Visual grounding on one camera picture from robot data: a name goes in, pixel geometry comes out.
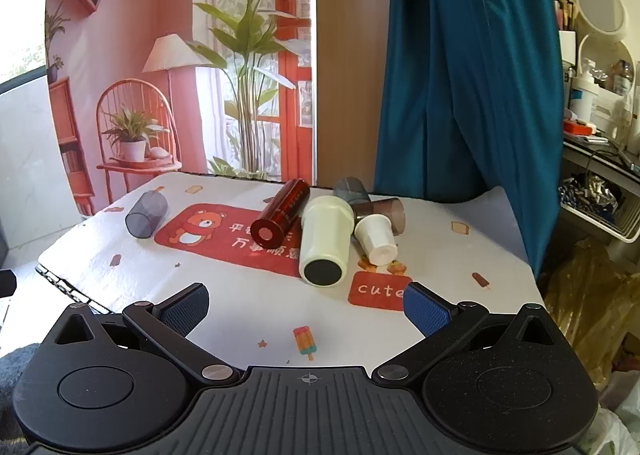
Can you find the white plastic bag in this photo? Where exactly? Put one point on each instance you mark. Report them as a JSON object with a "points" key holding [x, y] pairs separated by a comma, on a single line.
{"points": [[622, 427]]}

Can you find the dark grey cup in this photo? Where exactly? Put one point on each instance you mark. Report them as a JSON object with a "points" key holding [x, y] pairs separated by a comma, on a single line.
{"points": [[350, 190]]}

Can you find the grey towel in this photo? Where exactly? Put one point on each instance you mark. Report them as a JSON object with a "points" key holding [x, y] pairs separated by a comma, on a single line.
{"points": [[15, 385]]}

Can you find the small white cup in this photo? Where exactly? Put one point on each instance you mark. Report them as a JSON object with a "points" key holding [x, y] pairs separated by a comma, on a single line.
{"points": [[375, 240]]}

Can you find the cream cup with black base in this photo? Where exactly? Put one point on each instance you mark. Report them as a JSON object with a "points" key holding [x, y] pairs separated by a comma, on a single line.
{"points": [[325, 235]]}

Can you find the yellow plastic bag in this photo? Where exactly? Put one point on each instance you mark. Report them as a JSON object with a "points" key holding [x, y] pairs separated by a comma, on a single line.
{"points": [[590, 305]]}

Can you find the white printed tablecloth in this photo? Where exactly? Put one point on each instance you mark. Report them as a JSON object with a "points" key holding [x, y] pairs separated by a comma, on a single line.
{"points": [[250, 315]]}

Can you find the wooden board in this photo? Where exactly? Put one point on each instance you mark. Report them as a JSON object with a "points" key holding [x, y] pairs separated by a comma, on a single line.
{"points": [[350, 60]]}

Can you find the round white mirror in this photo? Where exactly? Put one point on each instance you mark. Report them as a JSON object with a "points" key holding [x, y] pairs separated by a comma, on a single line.
{"points": [[600, 5]]}

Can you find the grey translucent cup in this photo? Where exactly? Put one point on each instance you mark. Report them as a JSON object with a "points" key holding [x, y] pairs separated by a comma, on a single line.
{"points": [[146, 215]]}

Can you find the white cosmetics organizer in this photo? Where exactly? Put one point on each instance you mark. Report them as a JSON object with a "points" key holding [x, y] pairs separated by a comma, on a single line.
{"points": [[607, 102]]}

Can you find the brown cup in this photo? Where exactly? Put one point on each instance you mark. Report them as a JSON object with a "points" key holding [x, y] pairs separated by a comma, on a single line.
{"points": [[385, 215]]}

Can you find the orange box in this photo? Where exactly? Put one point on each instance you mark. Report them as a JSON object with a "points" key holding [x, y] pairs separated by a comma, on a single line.
{"points": [[576, 127]]}

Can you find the makeup brushes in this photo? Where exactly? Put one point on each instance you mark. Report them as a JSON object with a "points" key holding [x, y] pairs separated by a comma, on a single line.
{"points": [[565, 10]]}

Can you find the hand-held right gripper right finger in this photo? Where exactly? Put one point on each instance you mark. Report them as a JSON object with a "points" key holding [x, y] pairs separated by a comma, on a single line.
{"points": [[428, 309]]}

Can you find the white pump bottle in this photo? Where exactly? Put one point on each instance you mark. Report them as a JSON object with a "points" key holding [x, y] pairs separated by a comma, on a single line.
{"points": [[584, 95]]}

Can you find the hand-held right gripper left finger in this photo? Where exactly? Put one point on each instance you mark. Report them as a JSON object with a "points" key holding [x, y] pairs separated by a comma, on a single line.
{"points": [[184, 311]]}

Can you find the teal curtain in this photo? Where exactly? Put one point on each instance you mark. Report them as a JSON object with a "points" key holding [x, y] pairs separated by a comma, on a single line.
{"points": [[450, 60]]}

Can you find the red translucent cup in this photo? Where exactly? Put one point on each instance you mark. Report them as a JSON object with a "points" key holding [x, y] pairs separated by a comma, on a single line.
{"points": [[282, 212]]}

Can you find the wall poster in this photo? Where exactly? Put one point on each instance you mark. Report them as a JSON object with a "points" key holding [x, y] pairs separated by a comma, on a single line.
{"points": [[150, 10]]}

